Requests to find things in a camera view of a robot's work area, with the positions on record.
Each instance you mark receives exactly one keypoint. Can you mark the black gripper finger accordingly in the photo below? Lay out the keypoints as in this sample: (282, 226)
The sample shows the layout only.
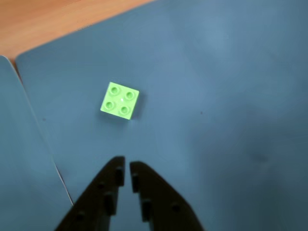
(93, 204)
(166, 207)

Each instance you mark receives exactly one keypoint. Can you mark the green lego block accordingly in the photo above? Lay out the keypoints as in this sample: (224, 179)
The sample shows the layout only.
(120, 101)

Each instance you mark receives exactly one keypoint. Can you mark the grey table mat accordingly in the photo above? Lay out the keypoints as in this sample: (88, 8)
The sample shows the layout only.
(216, 96)
(24, 156)

